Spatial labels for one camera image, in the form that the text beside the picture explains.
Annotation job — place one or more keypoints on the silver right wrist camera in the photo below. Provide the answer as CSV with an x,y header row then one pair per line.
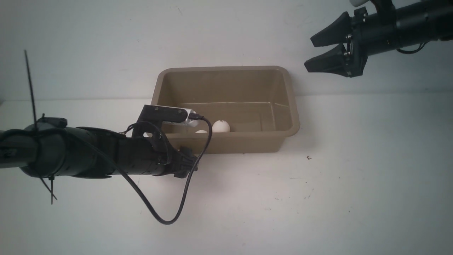
x,y
357,3

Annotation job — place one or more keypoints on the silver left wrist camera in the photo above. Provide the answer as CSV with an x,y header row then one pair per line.
x,y
159,115

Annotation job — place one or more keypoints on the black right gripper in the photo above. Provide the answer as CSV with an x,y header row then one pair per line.
x,y
365,35

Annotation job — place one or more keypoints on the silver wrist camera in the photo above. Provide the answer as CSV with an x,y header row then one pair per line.
x,y
159,115
357,3

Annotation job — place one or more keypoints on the taupe plastic rectangular bin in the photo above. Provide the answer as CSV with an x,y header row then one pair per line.
x,y
257,102

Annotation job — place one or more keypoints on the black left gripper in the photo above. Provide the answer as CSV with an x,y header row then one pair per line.
x,y
136,156

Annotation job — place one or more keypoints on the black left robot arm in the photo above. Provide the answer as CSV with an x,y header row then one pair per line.
x,y
51,148

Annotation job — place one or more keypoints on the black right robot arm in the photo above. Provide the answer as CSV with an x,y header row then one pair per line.
x,y
420,23

